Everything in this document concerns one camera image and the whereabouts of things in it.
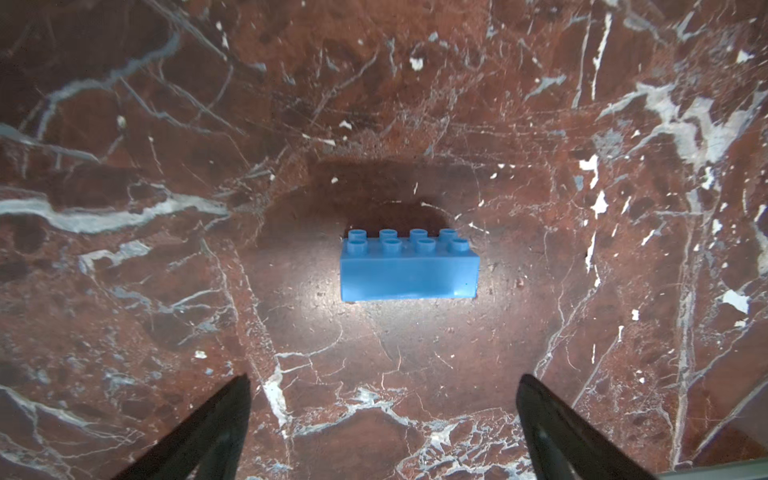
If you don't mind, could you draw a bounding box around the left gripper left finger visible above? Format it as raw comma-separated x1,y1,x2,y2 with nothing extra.
116,374,251,479

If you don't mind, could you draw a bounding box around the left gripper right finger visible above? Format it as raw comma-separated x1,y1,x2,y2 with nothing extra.
516,374,653,479

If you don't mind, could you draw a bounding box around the blue lego brick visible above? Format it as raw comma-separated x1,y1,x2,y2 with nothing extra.
340,228,480,302

